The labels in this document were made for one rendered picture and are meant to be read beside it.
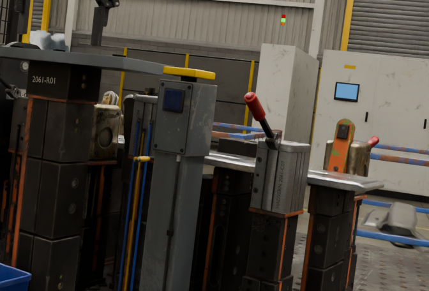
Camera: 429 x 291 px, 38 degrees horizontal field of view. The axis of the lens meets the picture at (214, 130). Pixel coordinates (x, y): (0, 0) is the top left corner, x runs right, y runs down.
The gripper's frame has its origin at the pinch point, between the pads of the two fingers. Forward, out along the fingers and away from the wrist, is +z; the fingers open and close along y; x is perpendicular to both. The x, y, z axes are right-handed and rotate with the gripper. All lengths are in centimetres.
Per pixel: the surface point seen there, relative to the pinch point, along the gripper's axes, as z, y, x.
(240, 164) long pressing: 20.1, 33.2, -13.2
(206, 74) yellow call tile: 4.6, 13.1, -27.1
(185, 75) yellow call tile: 5.2, 9.5, -26.7
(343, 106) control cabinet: -2, 635, 515
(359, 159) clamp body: 17, 62, -17
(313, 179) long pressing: 20, 39, -27
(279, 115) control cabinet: 21, 575, 582
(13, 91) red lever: 11.6, 0.0, 21.8
